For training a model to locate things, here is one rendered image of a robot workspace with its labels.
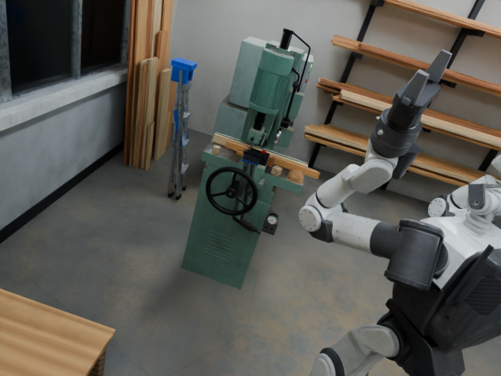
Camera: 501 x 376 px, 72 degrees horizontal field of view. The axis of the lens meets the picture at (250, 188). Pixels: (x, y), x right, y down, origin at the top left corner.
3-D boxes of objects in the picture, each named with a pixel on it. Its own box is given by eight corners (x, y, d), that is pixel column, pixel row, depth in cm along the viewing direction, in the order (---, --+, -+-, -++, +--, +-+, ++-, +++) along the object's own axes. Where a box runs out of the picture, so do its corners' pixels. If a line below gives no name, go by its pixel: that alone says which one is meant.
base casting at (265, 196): (200, 180, 208) (203, 167, 204) (226, 148, 259) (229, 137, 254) (271, 205, 205) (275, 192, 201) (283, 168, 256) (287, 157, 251)
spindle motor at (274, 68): (244, 107, 191) (260, 49, 176) (251, 101, 207) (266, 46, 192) (275, 118, 190) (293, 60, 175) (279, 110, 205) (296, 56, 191)
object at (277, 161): (224, 147, 212) (226, 141, 211) (225, 145, 214) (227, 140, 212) (317, 179, 208) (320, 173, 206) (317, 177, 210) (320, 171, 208)
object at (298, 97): (282, 115, 215) (290, 91, 207) (284, 112, 222) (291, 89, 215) (295, 119, 214) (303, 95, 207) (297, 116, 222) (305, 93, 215)
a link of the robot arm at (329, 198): (356, 163, 96) (315, 195, 111) (332, 171, 90) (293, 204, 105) (377, 196, 93) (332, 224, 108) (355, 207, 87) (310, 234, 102)
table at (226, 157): (194, 165, 194) (196, 157, 191) (212, 148, 221) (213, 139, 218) (297, 202, 190) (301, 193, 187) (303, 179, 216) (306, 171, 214)
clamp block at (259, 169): (234, 174, 191) (238, 160, 187) (240, 165, 203) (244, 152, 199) (259, 183, 190) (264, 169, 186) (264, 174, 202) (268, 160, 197)
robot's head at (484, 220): (502, 227, 91) (523, 199, 87) (479, 227, 86) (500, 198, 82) (480, 212, 96) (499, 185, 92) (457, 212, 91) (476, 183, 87)
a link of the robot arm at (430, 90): (382, 89, 67) (359, 135, 76) (427, 115, 63) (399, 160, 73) (410, 66, 73) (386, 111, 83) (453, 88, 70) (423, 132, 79)
